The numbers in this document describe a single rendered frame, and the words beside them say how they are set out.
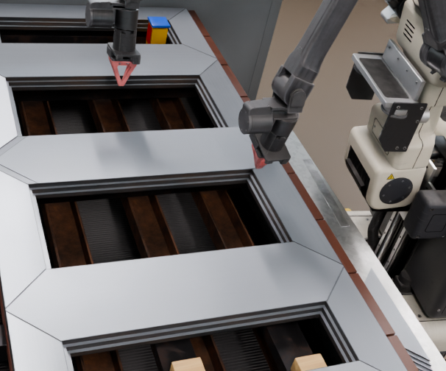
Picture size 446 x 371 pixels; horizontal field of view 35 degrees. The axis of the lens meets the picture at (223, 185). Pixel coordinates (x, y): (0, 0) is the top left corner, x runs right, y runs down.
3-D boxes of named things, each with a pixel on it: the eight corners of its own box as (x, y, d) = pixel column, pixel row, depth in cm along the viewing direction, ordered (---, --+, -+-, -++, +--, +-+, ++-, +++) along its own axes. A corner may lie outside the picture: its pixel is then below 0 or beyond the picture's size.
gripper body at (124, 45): (115, 61, 175) (117, 32, 172) (106, 48, 184) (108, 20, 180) (140, 62, 178) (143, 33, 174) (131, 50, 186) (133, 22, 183)
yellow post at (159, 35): (145, 80, 235) (152, 29, 223) (141, 72, 239) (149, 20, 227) (159, 80, 237) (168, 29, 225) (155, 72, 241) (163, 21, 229)
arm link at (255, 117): (308, 90, 149) (290, 73, 156) (259, 91, 145) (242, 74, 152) (297, 140, 155) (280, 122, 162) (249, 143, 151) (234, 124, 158)
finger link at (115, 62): (110, 88, 181) (112, 53, 177) (104, 79, 187) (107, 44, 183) (135, 89, 184) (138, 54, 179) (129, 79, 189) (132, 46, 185)
